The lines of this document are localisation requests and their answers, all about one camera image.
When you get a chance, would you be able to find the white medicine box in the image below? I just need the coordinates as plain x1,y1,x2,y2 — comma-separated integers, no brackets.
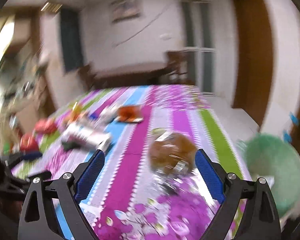
63,122,111,151

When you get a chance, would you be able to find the green trash bin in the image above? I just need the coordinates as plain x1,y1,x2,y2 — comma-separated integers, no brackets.
237,133,300,217

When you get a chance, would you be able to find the red apple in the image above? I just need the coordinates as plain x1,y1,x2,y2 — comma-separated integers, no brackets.
19,133,39,151

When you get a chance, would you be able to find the dark green scrub pad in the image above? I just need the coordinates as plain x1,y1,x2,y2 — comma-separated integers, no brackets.
62,141,82,152

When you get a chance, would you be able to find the red small box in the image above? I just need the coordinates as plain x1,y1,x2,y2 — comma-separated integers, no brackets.
34,119,57,134

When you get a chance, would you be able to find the purple floral tablecloth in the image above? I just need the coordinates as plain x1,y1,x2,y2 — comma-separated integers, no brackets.
11,84,251,240

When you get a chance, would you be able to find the wrapped brown bun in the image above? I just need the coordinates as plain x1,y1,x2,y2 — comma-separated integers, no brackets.
148,128,197,175

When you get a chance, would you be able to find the orange snack wrapper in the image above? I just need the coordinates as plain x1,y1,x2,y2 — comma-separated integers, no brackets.
115,105,143,123

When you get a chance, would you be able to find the wooden chair at left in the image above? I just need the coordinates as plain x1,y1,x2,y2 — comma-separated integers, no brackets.
77,64,95,90

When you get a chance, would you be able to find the brown wooden door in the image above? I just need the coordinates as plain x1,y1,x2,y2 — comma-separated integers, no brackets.
232,0,273,126

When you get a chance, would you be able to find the dark wooden round table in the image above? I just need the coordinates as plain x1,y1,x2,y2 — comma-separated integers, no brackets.
94,62,172,89

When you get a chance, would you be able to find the wooden chair by window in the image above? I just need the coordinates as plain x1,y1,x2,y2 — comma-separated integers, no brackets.
166,50,195,86

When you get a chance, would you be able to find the dark window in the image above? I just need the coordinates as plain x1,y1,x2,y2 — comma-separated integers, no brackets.
60,7,84,73

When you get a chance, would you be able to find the white glass balcony door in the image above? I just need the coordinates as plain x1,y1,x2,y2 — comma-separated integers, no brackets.
180,0,216,94

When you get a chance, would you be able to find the wall cable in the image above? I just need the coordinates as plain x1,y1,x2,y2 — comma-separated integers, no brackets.
112,4,176,48

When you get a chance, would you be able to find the framed wall picture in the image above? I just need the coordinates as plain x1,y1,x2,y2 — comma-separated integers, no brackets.
110,0,142,23

